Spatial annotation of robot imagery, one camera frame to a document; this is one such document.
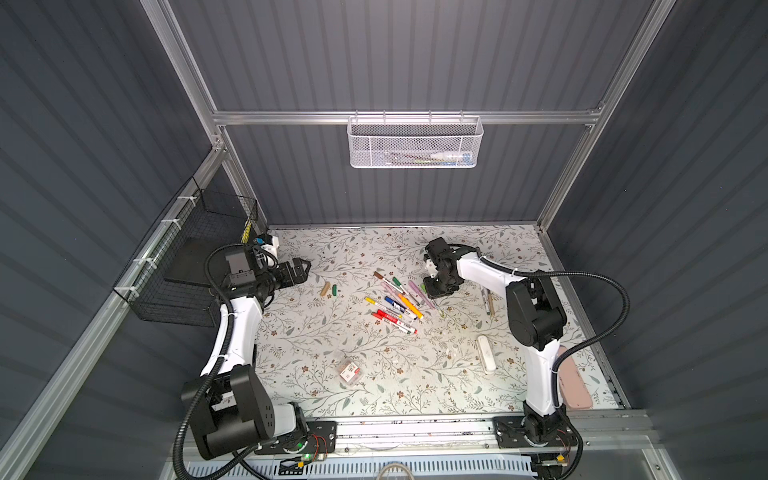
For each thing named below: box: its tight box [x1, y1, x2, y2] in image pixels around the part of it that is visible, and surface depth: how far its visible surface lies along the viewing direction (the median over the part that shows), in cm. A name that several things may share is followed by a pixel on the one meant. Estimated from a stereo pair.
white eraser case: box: [475, 335, 497, 375], surface depth 86 cm
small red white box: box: [338, 358, 362, 385], surface depth 84 cm
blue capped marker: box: [384, 296, 410, 313], surface depth 98 cm
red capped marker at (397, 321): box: [377, 309, 418, 334], surface depth 95 cm
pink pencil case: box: [557, 345, 593, 409], surface depth 80 cm
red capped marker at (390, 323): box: [371, 312, 412, 335], surface depth 95 cm
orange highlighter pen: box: [398, 293, 424, 319], surface depth 98 cm
